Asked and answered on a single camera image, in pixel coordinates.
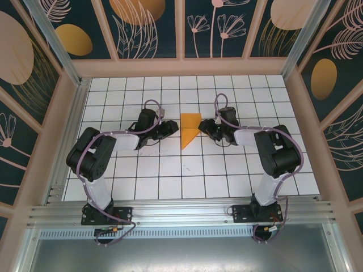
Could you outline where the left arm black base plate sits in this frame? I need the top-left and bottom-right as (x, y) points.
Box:
(81, 206), (134, 226)

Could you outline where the orange square paper sheet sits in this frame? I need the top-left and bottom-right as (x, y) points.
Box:
(180, 113), (202, 151)

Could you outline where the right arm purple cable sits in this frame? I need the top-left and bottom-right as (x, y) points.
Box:
(214, 93), (306, 245)

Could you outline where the aluminium frame post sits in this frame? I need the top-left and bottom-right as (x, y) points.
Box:
(22, 0), (83, 87)
(281, 0), (332, 77)

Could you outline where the long aluminium mounting rail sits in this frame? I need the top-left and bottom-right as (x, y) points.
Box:
(27, 199), (340, 228)

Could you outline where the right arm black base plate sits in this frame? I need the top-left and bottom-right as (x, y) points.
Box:
(231, 204), (284, 224)

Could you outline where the right aluminium frame post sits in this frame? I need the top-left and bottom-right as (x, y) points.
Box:
(281, 0), (332, 77)

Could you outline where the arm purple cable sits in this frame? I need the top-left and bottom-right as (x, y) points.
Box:
(214, 93), (306, 245)
(77, 99), (140, 247)

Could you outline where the grey sheet metal panel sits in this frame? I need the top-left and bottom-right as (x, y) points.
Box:
(24, 222), (347, 272)

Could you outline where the left aluminium frame post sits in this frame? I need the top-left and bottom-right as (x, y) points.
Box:
(22, 0), (83, 87)

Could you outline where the aluminium side rail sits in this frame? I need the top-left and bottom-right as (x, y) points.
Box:
(44, 78), (92, 206)

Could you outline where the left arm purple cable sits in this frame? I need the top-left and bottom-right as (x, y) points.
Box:
(77, 99), (140, 247)

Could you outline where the slotted grey cable duct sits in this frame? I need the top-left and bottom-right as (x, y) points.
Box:
(39, 226), (256, 239)

